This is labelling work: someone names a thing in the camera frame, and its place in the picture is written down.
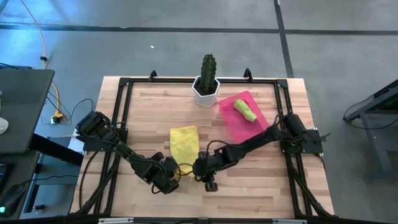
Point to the black desk crossbar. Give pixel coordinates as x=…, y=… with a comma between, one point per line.
x=56, y=149

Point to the white rounded object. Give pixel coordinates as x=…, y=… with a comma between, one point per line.
x=2, y=126

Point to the dark side table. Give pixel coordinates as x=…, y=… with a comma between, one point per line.
x=18, y=168

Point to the yellow power plug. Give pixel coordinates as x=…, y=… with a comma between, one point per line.
x=57, y=118

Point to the silver metal bracket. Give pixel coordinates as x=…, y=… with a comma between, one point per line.
x=289, y=221
x=115, y=221

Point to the grey desk top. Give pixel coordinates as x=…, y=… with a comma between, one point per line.
x=25, y=109

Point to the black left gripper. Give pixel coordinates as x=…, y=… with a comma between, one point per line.
x=164, y=171

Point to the green cactus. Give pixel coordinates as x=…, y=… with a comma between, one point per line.
x=207, y=71

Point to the green microfiber towel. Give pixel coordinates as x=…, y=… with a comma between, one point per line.
x=245, y=110

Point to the yellow microfiber towel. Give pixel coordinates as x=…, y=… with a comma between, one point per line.
x=183, y=143

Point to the black metal cart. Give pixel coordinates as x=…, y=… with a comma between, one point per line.
x=373, y=104

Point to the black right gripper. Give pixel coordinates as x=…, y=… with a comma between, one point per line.
x=206, y=166

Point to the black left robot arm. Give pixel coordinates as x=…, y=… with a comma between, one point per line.
x=130, y=155

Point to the white hexagonal plant pot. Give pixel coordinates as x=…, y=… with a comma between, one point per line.
x=205, y=100

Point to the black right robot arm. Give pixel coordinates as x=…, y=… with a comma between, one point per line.
x=258, y=141

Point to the black aluminium table frame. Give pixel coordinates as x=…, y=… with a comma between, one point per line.
x=161, y=81

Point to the black computer mouse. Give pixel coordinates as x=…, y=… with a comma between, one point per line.
x=12, y=196

